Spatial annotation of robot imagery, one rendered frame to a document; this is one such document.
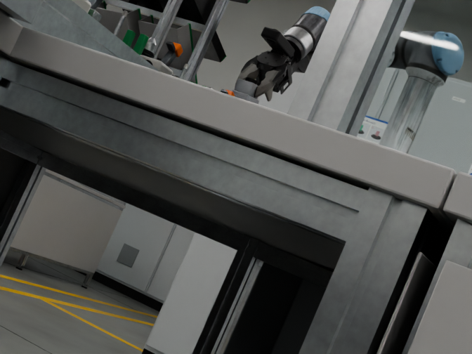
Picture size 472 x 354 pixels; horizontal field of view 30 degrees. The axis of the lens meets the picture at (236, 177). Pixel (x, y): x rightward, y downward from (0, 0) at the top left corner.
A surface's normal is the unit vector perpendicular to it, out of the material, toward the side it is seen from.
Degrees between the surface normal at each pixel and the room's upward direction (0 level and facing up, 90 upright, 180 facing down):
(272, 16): 90
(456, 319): 90
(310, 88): 90
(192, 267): 90
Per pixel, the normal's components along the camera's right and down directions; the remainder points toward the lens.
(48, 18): 0.83, 0.32
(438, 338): -0.39, -0.27
